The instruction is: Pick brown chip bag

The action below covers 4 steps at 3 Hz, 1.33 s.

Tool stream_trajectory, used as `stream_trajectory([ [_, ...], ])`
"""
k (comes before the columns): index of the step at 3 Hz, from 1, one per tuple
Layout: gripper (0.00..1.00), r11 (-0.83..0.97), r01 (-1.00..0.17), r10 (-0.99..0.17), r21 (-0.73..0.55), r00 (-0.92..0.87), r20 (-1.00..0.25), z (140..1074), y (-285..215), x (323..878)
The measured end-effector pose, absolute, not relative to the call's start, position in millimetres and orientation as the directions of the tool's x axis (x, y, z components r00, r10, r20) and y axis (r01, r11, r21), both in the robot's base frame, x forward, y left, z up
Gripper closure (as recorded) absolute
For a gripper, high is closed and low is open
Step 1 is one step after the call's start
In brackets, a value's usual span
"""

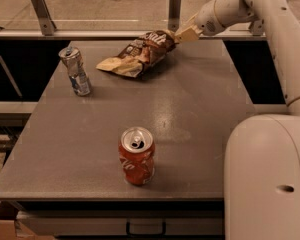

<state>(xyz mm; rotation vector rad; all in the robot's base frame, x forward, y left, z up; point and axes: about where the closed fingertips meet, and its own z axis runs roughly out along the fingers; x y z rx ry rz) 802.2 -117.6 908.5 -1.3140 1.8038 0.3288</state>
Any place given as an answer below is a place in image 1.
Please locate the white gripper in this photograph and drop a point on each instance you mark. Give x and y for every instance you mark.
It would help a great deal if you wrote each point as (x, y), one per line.
(206, 23)

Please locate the brown chip bag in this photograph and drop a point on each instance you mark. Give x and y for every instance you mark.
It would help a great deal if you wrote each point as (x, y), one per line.
(141, 54)

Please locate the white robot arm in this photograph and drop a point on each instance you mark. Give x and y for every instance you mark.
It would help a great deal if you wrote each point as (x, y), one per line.
(262, 160)

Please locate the crushed silver can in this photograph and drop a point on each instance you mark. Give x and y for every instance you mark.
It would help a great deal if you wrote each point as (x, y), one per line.
(72, 59)

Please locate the red soda can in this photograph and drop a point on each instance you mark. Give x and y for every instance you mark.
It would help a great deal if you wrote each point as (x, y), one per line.
(136, 154)

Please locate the glass barrier panel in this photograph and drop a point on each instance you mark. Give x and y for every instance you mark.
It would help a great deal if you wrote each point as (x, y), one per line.
(95, 14)

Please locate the cardboard box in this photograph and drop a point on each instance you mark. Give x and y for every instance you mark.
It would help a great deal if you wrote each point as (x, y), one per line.
(11, 229)

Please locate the middle metal bracket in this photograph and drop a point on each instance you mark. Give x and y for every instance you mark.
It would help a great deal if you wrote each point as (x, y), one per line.
(174, 10)

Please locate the metal bracket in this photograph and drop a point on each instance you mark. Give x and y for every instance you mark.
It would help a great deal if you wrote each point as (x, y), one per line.
(174, 10)
(256, 28)
(46, 23)

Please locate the right metal bracket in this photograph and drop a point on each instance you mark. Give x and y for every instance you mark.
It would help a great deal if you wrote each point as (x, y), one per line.
(256, 28)

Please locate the left metal bracket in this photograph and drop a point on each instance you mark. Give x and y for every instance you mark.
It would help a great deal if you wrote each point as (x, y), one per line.
(46, 23)

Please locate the grey drawer with handle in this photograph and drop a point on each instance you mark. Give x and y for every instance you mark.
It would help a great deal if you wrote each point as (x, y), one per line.
(120, 223)

